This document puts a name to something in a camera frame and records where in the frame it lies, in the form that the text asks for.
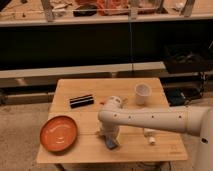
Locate black rectangular block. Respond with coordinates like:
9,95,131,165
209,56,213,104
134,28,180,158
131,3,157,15
69,95,94,108

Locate grey metal shelf beam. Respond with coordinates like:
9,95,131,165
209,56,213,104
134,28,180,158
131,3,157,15
0,62,165,88

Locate white plastic cup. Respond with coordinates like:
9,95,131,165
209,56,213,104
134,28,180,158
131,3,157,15
135,84,152,105

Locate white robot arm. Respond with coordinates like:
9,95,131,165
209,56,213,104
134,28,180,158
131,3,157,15
98,96,213,171

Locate orange object on shelf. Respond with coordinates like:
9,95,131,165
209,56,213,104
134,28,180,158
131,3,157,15
96,0,129,15

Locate black object on shelf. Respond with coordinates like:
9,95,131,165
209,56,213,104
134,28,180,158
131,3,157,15
73,4,97,17

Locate white plastic bottle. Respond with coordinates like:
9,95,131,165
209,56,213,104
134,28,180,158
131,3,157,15
143,128,156,145

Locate wooden table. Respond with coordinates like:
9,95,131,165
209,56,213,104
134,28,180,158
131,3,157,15
37,78,187,164

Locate orange ceramic bowl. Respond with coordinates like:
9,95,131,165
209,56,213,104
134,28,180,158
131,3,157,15
40,115,78,152

